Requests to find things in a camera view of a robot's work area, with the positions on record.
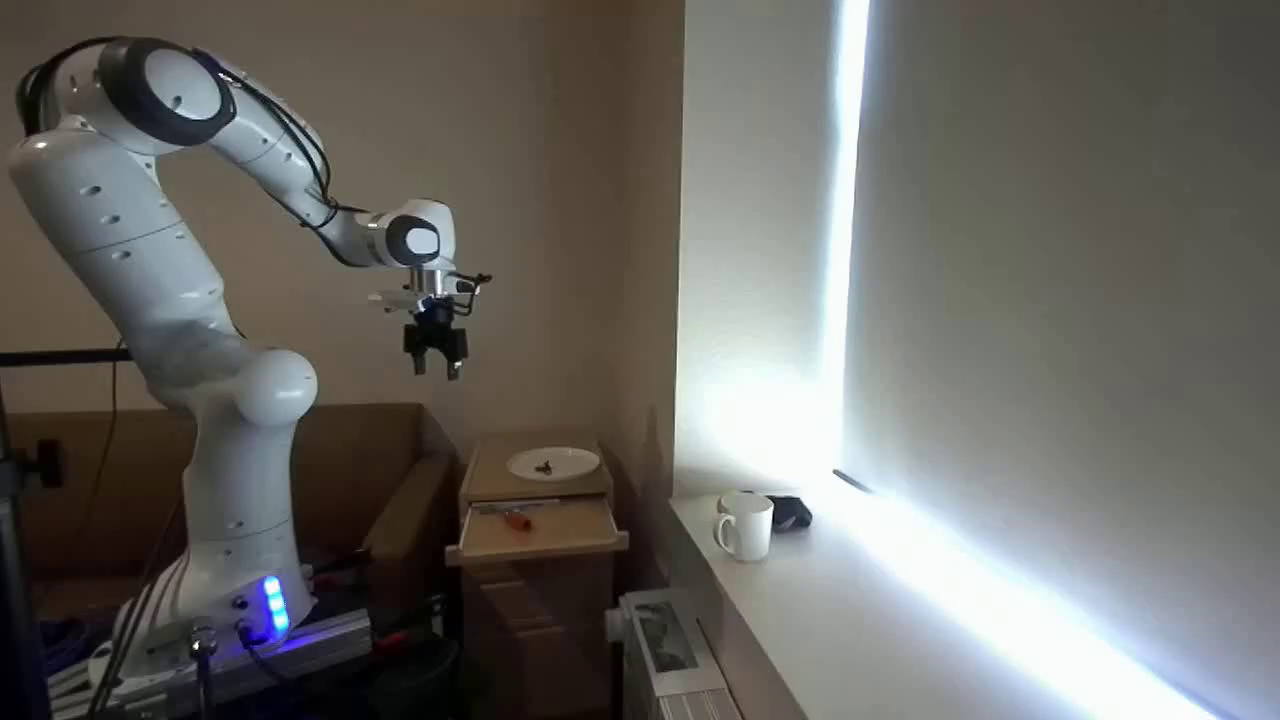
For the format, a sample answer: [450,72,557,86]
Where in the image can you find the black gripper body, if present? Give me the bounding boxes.
[401,298,474,368]

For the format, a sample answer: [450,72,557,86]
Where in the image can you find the robot base platform blue lights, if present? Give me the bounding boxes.
[43,574,380,720]

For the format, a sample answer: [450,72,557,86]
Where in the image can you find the wooden nightstand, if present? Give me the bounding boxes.
[443,432,632,720]

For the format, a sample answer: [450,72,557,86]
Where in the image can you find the brown armchair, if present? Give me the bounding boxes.
[0,402,464,631]

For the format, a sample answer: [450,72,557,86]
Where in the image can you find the white round plate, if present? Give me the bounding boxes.
[504,445,607,487]

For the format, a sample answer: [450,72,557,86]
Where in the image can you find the narrow white roller blind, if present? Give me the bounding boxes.
[672,0,851,501]

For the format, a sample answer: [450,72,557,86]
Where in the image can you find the white mug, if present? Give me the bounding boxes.
[709,487,779,565]

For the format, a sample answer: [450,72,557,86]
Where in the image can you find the black horizontal pole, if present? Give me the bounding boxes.
[0,345,136,374]

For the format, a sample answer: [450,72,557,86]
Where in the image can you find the white radiator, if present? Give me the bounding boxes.
[607,586,745,720]

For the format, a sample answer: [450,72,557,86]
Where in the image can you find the small black object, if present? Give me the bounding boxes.
[768,491,816,538]

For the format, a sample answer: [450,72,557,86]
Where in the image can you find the wide white roller blind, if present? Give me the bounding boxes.
[843,0,1280,720]

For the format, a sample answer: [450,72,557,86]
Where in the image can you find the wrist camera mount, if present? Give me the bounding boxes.
[368,270,495,322]

